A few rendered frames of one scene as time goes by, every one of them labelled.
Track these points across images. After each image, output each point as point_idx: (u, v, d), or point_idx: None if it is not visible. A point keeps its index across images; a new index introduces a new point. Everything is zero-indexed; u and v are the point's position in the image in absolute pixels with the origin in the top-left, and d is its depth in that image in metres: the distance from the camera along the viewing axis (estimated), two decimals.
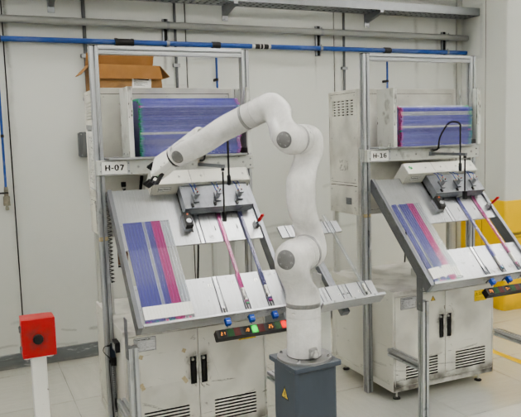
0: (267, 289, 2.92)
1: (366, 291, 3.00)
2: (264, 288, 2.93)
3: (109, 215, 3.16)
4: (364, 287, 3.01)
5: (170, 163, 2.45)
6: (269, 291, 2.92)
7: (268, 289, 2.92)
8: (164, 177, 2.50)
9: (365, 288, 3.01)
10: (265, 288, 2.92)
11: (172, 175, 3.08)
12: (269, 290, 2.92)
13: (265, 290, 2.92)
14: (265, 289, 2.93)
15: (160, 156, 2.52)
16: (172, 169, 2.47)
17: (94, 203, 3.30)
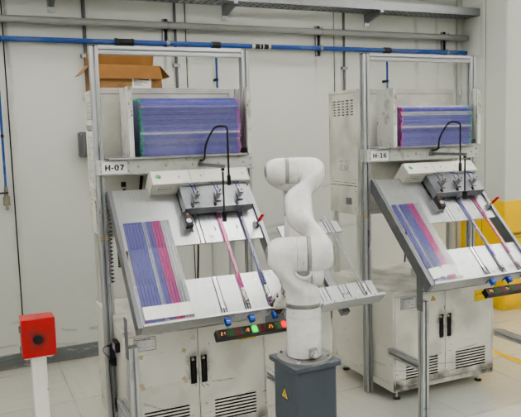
0: (267, 289, 2.92)
1: (366, 291, 3.00)
2: (264, 288, 2.93)
3: (109, 215, 3.16)
4: (364, 287, 3.01)
5: None
6: (269, 291, 2.92)
7: (268, 289, 2.92)
8: None
9: (365, 288, 3.01)
10: (265, 288, 2.92)
11: (172, 175, 3.08)
12: (269, 290, 2.92)
13: (265, 290, 2.92)
14: (265, 289, 2.93)
15: (282, 304, 2.73)
16: None
17: (94, 203, 3.30)
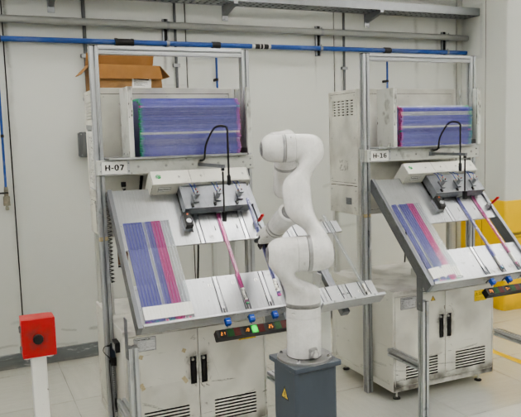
0: (276, 283, 2.83)
1: (366, 291, 3.00)
2: (273, 281, 2.84)
3: (109, 215, 3.16)
4: (364, 287, 3.01)
5: (265, 228, 2.80)
6: (278, 285, 2.83)
7: (277, 284, 2.83)
8: (260, 241, 2.83)
9: (365, 288, 3.01)
10: (274, 282, 2.83)
11: (172, 175, 3.08)
12: (278, 285, 2.83)
13: (274, 285, 2.83)
14: (274, 283, 2.83)
15: None
16: (264, 233, 2.79)
17: (94, 203, 3.30)
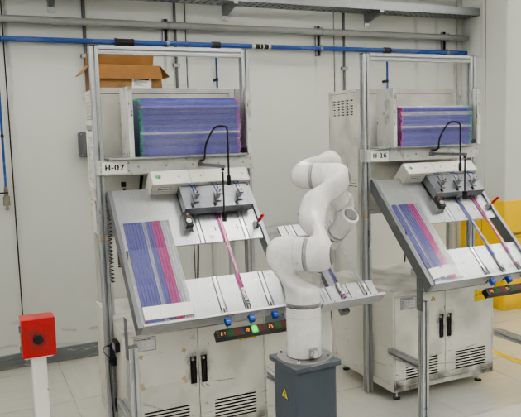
0: (340, 286, 2.96)
1: (366, 291, 3.00)
2: (336, 285, 2.96)
3: (109, 215, 3.16)
4: (364, 287, 3.01)
5: None
6: (341, 289, 2.95)
7: (341, 287, 2.96)
8: None
9: (365, 288, 3.01)
10: (337, 285, 2.96)
11: (172, 175, 3.08)
12: (341, 288, 2.96)
13: (338, 288, 2.96)
14: (337, 286, 2.96)
15: None
16: None
17: (94, 203, 3.30)
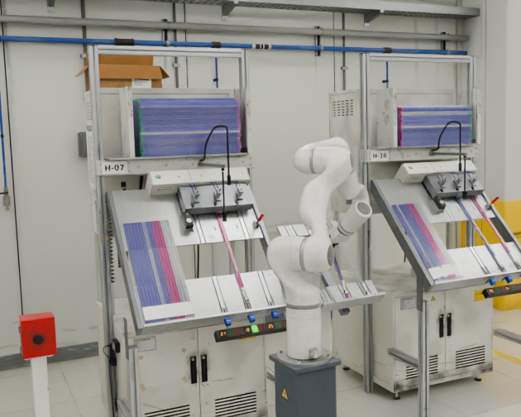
0: (344, 285, 2.90)
1: (366, 291, 3.00)
2: (341, 283, 2.91)
3: (109, 215, 3.16)
4: (364, 287, 3.01)
5: (336, 227, 2.85)
6: (346, 288, 2.90)
7: (345, 285, 2.90)
8: (331, 240, 2.88)
9: (365, 288, 3.01)
10: (342, 284, 2.90)
11: (172, 175, 3.08)
12: (346, 286, 2.90)
13: (342, 286, 2.90)
14: (341, 285, 2.90)
15: None
16: (336, 232, 2.85)
17: (94, 203, 3.30)
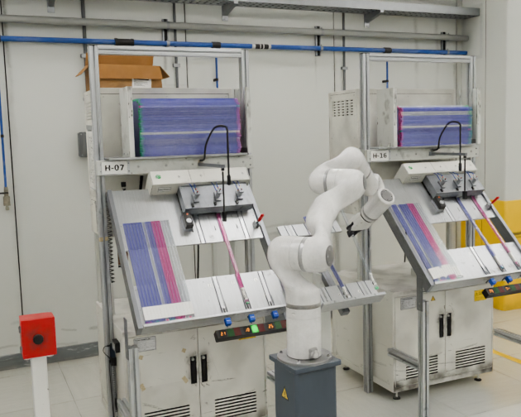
0: (346, 290, 2.96)
1: (373, 281, 2.95)
2: (343, 289, 2.96)
3: (109, 215, 3.16)
4: (370, 277, 2.96)
5: (360, 214, 2.94)
6: (348, 293, 2.95)
7: (347, 291, 2.96)
8: (353, 227, 2.98)
9: (372, 278, 2.96)
10: (344, 289, 2.96)
11: (172, 175, 3.08)
12: (347, 292, 2.96)
13: (344, 292, 2.96)
14: (343, 290, 2.96)
15: None
16: (359, 219, 2.94)
17: (94, 203, 3.30)
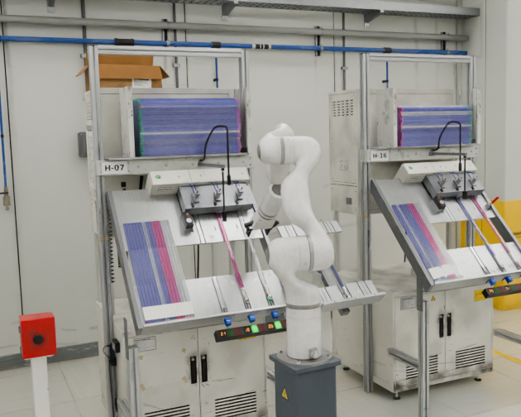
0: (346, 290, 2.96)
1: (267, 293, 2.91)
2: (343, 289, 2.96)
3: (109, 215, 3.16)
4: (265, 289, 2.92)
5: (258, 212, 2.86)
6: (348, 293, 2.95)
7: (347, 291, 2.96)
8: (254, 226, 2.89)
9: (267, 289, 2.92)
10: (344, 289, 2.96)
11: (172, 175, 3.08)
12: (347, 292, 2.96)
13: (344, 292, 2.96)
14: (343, 290, 2.96)
15: None
16: (257, 217, 2.85)
17: (94, 203, 3.30)
